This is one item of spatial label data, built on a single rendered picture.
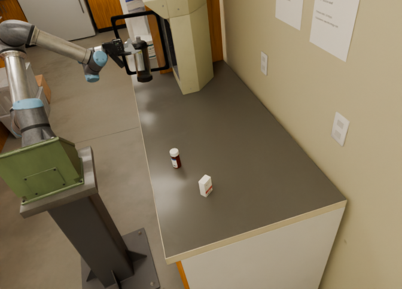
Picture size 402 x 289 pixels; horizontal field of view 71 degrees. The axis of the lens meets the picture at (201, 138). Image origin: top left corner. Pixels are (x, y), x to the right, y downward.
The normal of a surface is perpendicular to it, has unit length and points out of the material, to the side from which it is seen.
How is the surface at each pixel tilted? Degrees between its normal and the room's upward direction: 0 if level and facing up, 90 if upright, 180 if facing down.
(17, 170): 90
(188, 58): 90
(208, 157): 0
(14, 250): 0
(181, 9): 90
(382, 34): 90
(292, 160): 0
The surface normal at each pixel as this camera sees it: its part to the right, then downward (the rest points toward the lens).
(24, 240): -0.11, -0.77
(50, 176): 0.36, 0.55
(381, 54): -0.96, 0.26
